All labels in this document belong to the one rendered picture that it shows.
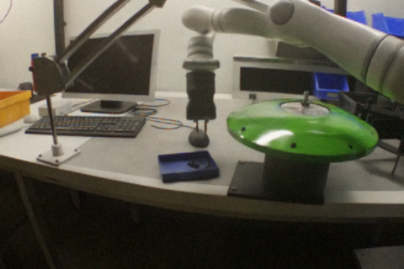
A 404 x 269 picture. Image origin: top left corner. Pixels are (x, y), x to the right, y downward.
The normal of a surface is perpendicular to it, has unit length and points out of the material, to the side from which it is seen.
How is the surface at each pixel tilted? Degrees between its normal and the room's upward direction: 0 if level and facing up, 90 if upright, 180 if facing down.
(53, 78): 90
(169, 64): 90
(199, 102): 59
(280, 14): 80
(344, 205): 90
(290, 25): 83
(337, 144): 24
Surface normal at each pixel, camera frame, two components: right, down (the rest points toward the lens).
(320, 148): -0.07, -0.74
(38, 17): -0.21, 0.30
